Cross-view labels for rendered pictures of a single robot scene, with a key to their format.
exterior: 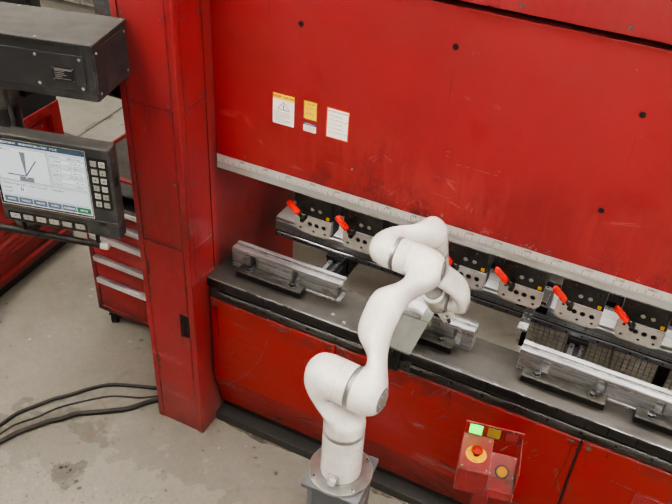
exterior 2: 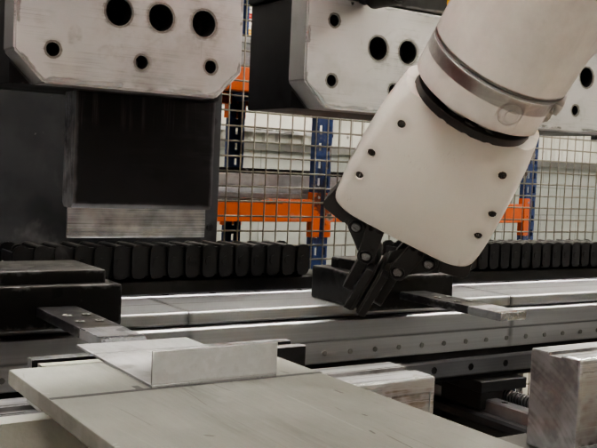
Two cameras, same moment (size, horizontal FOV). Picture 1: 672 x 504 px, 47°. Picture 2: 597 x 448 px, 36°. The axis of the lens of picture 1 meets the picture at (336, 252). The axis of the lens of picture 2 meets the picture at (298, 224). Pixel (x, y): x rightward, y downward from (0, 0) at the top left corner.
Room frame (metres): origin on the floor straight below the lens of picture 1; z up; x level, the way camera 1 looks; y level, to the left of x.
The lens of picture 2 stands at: (1.83, 0.15, 1.13)
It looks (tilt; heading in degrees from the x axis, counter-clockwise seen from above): 3 degrees down; 303
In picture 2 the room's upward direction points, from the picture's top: 3 degrees clockwise
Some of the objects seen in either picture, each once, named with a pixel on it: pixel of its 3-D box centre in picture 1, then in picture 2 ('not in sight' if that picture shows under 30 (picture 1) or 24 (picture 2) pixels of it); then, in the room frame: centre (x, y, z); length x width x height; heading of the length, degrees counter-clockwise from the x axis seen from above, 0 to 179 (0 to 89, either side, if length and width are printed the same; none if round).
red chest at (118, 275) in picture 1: (158, 241); not in sight; (3.19, 0.91, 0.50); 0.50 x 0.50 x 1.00; 66
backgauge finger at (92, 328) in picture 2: not in sight; (64, 304); (2.41, -0.39, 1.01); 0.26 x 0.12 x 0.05; 156
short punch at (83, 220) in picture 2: not in sight; (140, 167); (2.26, -0.31, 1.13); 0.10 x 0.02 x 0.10; 66
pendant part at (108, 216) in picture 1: (62, 178); not in sight; (2.29, 0.97, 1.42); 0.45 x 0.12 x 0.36; 80
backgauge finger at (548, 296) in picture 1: (530, 308); (425, 289); (2.25, -0.75, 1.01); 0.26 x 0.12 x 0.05; 156
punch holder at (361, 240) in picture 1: (366, 227); not in sight; (2.35, -0.11, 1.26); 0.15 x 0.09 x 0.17; 66
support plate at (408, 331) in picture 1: (400, 323); (240, 414); (2.13, -0.25, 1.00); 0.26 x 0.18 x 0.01; 156
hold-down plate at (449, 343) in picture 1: (416, 334); not in sight; (2.19, -0.32, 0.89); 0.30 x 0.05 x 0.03; 66
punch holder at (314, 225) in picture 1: (318, 211); not in sight; (2.43, 0.08, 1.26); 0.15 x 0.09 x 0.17; 66
